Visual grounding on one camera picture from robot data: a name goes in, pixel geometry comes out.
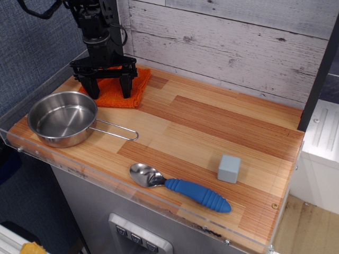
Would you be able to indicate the orange woven cloth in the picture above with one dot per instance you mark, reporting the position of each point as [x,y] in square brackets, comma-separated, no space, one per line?
[111,93]

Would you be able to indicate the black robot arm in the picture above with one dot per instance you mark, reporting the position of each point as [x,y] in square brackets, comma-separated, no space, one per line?
[101,33]

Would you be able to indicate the silver metal pan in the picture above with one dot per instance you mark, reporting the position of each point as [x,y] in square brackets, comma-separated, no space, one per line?
[65,119]

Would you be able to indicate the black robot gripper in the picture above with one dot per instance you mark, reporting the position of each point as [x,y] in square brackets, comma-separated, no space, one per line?
[104,60]

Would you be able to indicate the clear acrylic guard rail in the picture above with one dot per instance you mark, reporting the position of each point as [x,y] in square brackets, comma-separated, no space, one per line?
[185,126]

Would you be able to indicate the white ribbed side unit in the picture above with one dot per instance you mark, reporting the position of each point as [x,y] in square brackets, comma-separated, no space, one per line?
[315,179]

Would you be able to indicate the silver cabinet with dispenser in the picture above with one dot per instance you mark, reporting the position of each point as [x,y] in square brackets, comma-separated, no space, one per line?
[115,215]

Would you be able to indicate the yellow black object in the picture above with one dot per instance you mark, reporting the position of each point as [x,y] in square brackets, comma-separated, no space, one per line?
[32,248]

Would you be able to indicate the grey cube block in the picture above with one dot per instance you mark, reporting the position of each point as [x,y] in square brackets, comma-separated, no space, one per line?
[229,168]

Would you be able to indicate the black right post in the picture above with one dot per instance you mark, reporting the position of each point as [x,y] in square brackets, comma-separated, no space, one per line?
[318,84]

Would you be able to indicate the blue handled metal spoon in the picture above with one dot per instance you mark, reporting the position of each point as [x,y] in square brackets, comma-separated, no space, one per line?
[147,176]

